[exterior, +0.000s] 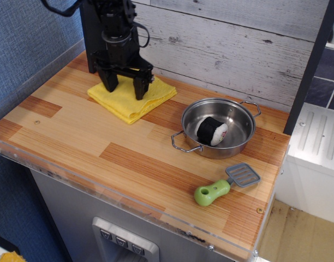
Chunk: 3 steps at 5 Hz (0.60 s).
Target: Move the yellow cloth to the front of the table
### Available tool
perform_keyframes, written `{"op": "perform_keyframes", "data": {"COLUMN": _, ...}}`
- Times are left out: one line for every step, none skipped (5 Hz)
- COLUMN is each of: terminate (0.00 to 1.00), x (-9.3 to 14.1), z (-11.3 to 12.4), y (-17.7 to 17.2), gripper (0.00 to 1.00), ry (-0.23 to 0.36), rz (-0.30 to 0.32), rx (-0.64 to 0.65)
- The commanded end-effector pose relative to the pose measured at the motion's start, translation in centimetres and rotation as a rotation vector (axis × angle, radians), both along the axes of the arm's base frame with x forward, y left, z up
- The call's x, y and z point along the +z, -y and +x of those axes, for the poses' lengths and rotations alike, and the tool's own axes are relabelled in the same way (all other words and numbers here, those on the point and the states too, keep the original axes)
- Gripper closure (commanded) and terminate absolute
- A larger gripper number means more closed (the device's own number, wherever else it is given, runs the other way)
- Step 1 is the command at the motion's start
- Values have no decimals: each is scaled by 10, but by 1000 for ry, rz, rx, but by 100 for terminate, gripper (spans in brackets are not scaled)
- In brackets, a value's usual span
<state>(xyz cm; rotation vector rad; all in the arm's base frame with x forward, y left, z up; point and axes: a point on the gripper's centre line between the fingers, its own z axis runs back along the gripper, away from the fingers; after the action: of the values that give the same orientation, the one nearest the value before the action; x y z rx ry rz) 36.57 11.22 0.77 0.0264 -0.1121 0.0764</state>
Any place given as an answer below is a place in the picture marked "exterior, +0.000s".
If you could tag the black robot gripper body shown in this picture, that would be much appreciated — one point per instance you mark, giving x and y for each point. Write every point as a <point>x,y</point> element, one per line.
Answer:
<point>122,56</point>

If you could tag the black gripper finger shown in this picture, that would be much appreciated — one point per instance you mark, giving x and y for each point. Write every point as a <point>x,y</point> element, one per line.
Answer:
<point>108,78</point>
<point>141,86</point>

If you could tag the yellow table cloth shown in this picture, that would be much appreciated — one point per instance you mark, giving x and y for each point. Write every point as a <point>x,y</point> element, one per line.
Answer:
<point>123,103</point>

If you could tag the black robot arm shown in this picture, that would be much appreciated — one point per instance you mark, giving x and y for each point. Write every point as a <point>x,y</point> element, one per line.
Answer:
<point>117,18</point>

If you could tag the clear acrylic table edge guard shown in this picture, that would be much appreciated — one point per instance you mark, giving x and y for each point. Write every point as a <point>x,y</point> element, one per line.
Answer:
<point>159,185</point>

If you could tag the plush sushi roll toy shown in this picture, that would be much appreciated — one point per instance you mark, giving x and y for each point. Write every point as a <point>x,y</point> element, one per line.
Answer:
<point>210,131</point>

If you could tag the stainless steel pot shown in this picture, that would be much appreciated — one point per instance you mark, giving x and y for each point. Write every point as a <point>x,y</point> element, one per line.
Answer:
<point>241,127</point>

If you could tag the green grey toy spatula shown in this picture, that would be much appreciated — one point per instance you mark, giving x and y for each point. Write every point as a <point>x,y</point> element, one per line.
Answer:
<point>242,175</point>

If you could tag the silver dispenser button panel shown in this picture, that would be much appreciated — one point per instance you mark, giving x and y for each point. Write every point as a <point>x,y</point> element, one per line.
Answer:
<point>118,244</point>

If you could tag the white grooved side counter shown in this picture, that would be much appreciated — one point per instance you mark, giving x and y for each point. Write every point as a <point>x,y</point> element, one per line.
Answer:
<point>306,181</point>

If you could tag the yellow object bottom left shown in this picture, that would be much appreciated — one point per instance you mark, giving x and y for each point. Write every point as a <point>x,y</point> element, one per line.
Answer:
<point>11,257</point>

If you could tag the dark grey left post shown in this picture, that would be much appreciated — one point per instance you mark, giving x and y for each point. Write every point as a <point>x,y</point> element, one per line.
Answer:
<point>92,32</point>

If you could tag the dark grey post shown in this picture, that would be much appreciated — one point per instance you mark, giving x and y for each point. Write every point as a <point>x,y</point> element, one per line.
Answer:
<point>92,32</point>
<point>316,54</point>

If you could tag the dark grey right post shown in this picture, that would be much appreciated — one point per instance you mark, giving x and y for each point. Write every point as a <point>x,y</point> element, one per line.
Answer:
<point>316,54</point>

